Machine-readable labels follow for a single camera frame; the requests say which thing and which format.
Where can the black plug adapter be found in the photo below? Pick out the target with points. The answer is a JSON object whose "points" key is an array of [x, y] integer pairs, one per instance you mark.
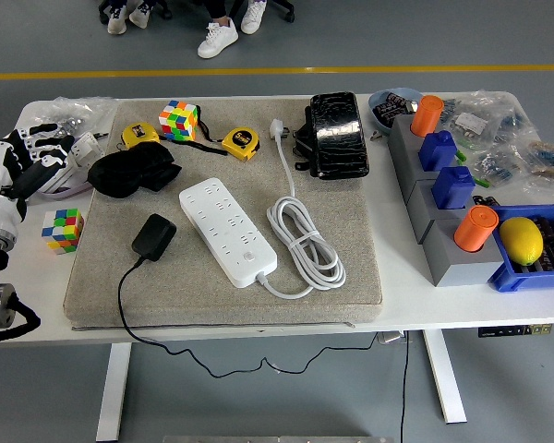
{"points": [[154, 235]]}

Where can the white power strip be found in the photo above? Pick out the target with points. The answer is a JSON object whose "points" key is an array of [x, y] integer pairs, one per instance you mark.
{"points": [[226, 231]]}

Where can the white socket panel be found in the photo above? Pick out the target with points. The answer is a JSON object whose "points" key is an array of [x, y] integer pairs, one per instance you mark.
{"points": [[87, 147], [64, 177]]}

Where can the small colourful puzzle cube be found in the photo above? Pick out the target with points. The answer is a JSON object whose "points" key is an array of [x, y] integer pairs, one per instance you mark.
{"points": [[60, 231]]}

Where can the plastic bag of metal screws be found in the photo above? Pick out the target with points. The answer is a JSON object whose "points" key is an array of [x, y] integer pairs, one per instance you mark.
{"points": [[74, 111]]}

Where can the small yellow tape measure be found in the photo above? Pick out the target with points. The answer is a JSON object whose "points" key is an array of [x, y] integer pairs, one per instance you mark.
{"points": [[138, 134]]}

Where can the large colourful puzzle cube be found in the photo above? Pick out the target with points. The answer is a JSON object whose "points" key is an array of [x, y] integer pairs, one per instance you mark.
{"points": [[177, 120]]}

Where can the white grey sneaker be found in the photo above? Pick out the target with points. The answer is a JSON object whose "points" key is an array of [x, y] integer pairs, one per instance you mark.
{"points": [[117, 20], [143, 14]]}

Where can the white table leg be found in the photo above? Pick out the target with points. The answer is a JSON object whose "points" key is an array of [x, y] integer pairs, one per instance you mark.
{"points": [[445, 378], [113, 392]]}

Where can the yellow tape measure marked 5m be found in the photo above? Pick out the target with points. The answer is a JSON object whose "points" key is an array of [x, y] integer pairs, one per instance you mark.
{"points": [[240, 143]]}

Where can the person's leg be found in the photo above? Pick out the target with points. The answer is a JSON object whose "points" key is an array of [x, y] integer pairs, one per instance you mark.
{"points": [[220, 10]]}

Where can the black chair base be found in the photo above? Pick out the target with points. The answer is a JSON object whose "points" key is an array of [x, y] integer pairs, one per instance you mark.
{"points": [[284, 11]]}

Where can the glossy black case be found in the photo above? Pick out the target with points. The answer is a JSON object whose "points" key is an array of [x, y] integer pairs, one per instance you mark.
{"points": [[339, 134]]}

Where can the grey-brown mat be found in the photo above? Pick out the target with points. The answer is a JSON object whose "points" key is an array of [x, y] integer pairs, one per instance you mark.
{"points": [[341, 231]]}

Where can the small metal clip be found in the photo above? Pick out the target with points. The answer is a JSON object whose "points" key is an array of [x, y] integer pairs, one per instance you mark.
{"points": [[375, 135]]}

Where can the blue bowl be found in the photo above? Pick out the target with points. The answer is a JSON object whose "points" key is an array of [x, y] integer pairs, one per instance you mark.
{"points": [[378, 99]]}

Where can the black components pile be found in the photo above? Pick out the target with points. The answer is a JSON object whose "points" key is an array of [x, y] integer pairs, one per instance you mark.
{"points": [[390, 108]]}

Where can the grey holder block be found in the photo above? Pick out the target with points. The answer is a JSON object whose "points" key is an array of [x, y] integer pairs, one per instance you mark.
{"points": [[408, 168], [399, 134], [448, 267], [420, 200]]}

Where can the orange cylinder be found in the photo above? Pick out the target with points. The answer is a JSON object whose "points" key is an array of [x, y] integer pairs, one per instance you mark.
{"points": [[473, 228], [427, 115]]}

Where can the blue block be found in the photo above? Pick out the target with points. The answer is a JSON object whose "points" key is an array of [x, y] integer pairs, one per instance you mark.
{"points": [[452, 187], [436, 150]]}

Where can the green plastic piece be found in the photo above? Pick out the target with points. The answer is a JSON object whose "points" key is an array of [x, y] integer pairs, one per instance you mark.
{"points": [[461, 156], [481, 182]]}

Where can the plastic bag with white label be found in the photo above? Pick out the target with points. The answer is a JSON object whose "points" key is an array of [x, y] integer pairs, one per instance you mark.
{"points": [[471, 122]]}

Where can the plastic bag of blue resistors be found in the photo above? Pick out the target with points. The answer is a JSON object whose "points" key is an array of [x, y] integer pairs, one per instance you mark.
{"points": [[498, 166]]}

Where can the blue plastic bin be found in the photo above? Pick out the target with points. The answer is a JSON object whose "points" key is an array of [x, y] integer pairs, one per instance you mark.
{"points": [[512, 281]]}

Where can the yellow lemon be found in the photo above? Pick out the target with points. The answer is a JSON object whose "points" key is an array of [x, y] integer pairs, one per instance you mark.
{"points": [[521, 241]]}

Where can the black table control panel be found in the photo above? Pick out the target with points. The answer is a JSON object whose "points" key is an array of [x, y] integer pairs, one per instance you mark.
{"points": [[512, 331]]}

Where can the plastic bag of brown resistors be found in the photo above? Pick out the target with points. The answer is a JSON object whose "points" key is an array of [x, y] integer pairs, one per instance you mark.
{"points": [[547, 159]]}

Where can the grey metal bracket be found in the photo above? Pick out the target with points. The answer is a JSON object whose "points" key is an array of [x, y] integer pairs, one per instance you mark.
{"points": [[394, 338]]}

